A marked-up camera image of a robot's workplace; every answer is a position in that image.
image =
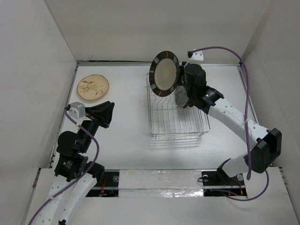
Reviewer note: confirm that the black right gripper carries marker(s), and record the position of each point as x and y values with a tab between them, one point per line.
184	68

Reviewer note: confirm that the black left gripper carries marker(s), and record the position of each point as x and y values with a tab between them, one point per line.
101	113

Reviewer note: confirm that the grey reindeer plate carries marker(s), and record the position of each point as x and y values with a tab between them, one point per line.
181	98

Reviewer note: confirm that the striped rim cream plate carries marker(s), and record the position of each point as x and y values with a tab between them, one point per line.
164	73

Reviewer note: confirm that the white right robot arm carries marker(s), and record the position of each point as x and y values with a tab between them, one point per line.
264	145

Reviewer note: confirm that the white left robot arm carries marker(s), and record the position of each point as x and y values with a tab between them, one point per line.
76	171

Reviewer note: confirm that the beige bird pattern plate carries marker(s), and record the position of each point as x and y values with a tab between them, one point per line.
93	87

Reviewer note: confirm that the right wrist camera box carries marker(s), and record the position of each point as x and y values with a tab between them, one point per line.
195	57

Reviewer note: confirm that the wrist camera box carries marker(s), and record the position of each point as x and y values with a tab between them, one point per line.
76	110
195	57

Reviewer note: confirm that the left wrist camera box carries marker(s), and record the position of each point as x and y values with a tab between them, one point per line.
76	110

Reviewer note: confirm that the wire dish rack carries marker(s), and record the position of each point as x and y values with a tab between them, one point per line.
168	121

